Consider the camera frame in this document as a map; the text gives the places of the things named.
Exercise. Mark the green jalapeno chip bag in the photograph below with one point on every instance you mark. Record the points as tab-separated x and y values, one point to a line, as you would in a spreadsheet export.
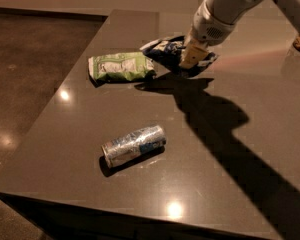
121	67

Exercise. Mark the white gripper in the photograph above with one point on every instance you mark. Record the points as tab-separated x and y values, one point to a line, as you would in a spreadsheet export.
208	27

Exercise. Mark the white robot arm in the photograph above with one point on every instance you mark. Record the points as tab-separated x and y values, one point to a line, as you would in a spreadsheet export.
231	11

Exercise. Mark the silver blue drink can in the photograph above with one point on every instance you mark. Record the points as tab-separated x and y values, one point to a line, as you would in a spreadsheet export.
133	145

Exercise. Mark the blue chip bag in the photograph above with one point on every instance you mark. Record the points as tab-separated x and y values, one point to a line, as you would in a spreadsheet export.
167	52

